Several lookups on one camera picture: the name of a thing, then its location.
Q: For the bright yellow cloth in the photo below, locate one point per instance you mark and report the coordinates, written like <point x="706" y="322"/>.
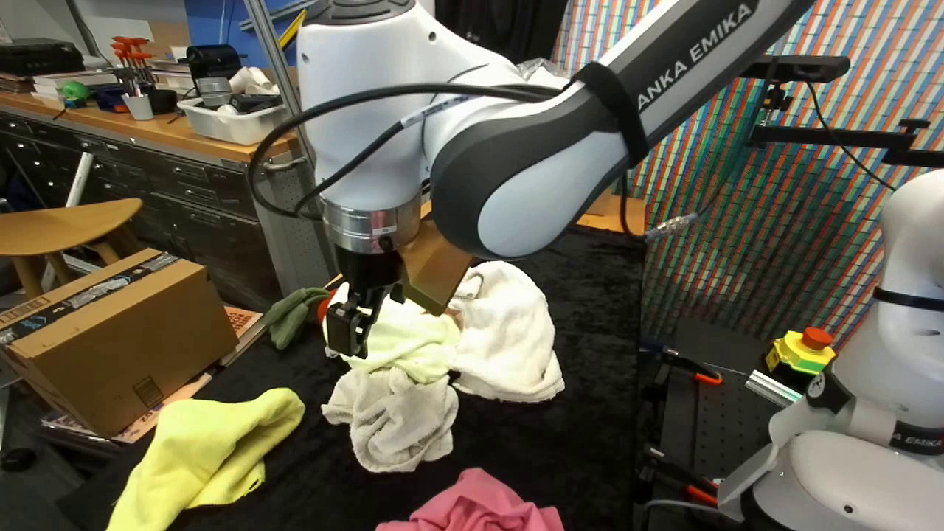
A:
<point x="206" y="454"/>

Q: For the pale yellow-green t-shirt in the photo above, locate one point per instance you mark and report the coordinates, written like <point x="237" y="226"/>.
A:
<point x="408" y="336"/>

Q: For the wooden workbench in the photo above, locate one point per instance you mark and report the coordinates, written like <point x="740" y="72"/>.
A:
<point x="195" y="193"/>

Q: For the wooden stool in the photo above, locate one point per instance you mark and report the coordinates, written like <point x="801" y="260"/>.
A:
<point x="39" y="237"/>

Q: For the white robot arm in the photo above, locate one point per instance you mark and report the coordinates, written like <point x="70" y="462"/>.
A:
<point x="416" y="122"/>

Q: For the small white towel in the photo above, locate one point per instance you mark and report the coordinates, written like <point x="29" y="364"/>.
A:
<point x="394" y="422"/>

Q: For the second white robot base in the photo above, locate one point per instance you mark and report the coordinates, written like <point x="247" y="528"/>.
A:
<point x="863" y="450"/>

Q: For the black table cloth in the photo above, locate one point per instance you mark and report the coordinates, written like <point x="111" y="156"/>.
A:
<point x="565" y="445"/>

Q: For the cardboard box beside table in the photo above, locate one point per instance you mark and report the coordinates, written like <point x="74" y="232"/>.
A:
<point x="120" y="339"/>

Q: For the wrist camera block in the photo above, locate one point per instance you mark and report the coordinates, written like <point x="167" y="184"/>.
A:
<point x="433" y="268"/>

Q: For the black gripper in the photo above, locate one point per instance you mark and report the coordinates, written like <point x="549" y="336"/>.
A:
<point x="371" y="282"/>

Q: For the pink cloth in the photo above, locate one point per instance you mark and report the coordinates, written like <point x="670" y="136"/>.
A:
<point x="480" y="502"/>

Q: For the white plastic tray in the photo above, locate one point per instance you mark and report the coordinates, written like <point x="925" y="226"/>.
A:
<point x="228" y="125"/>

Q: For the emergency stop button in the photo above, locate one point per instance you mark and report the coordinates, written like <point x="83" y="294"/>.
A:
<point x="804" y="351"/>

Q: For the large white knit towel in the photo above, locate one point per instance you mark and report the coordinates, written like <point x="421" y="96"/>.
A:
<point x="505" y="345"/>

